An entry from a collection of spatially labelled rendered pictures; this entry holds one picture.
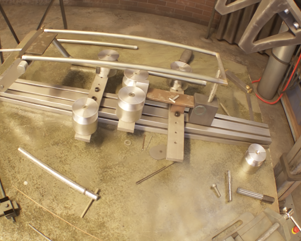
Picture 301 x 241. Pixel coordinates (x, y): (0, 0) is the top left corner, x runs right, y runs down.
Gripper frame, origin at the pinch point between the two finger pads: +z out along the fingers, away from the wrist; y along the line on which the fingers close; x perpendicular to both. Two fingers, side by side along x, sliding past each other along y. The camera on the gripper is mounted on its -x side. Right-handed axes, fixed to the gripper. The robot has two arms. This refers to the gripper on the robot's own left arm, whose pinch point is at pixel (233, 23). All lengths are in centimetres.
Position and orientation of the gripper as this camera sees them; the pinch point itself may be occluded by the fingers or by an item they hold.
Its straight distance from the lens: 30.9
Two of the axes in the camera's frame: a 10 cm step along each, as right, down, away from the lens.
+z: -6.5, 5.6, 5.2
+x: 7.6, 4.5, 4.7
